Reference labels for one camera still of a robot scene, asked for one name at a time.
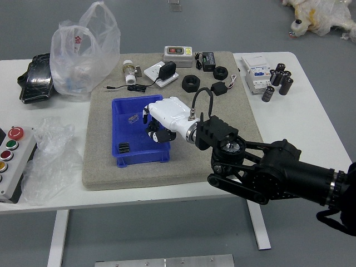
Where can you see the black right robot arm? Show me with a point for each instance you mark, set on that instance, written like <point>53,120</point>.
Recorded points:
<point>278,172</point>

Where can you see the tiny clear zip bag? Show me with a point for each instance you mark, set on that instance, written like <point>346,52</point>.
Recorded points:
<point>133,119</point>

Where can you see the stack of black trays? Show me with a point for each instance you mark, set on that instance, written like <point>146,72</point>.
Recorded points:
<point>37,83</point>

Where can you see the silver metal plate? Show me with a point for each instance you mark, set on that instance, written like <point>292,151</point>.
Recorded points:
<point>164,261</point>

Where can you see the grey-brown mat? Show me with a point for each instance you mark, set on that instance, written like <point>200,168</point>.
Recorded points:
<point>178,172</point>

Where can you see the white circuit breaker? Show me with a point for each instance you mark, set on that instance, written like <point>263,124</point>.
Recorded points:
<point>257,72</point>

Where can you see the large clear plastic bag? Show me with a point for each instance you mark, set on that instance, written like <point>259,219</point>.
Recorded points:
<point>83,61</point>

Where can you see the grey control button box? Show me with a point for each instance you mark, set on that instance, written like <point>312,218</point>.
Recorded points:
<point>12,164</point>

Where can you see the white wall socket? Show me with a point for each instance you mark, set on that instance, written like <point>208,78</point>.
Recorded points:
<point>151,71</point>

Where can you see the big black nut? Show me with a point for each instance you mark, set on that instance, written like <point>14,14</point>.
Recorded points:
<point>191,83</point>

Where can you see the metal floor socket cover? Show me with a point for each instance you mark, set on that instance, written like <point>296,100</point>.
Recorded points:
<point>174,5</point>

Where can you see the brass valve with white ends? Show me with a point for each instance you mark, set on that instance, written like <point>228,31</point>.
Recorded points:
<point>129,71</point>

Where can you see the grey push-button switch box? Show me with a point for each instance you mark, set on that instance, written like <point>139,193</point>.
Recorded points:
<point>178,57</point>

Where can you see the black power supply module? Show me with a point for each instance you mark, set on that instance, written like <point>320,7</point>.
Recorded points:
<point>209,61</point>

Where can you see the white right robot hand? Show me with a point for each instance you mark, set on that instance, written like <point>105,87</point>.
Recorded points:
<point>172,114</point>

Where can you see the black cylindrical capacitor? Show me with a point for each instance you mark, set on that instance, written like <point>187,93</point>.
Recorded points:
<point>286,86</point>
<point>286,75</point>
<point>275,78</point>
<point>268,94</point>
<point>281,68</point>

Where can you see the white table leg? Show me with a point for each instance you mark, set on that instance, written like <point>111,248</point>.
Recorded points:
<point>260,228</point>
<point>58,239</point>

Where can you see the blue plastic box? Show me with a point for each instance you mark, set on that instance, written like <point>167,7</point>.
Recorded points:
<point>130,133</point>

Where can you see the plush toy in plastic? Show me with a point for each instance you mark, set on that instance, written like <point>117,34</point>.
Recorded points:
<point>320,16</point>

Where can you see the crumpled clear plastic bag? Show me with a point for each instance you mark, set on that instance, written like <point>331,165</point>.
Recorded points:
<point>53,161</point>

